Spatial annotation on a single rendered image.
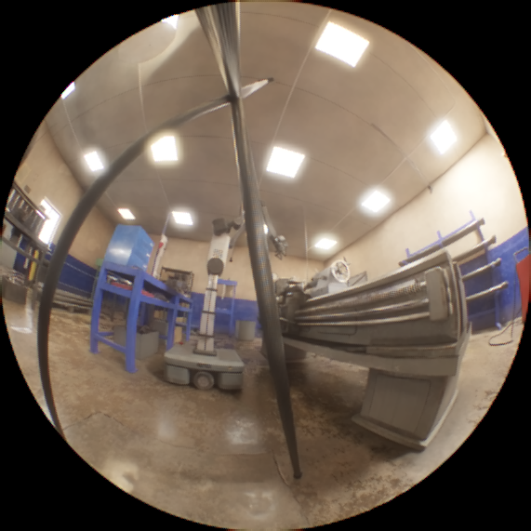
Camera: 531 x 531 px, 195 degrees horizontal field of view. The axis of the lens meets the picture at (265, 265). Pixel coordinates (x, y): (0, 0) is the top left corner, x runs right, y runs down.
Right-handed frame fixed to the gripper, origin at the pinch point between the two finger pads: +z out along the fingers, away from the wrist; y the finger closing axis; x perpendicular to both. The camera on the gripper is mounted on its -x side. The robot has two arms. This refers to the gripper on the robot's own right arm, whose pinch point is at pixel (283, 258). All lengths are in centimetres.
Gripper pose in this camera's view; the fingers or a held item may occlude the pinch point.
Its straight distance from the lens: 148.9
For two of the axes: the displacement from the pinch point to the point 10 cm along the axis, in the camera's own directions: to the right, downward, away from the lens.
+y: -3.4, 3.1, 8.9
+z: 4.1, 9.0, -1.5
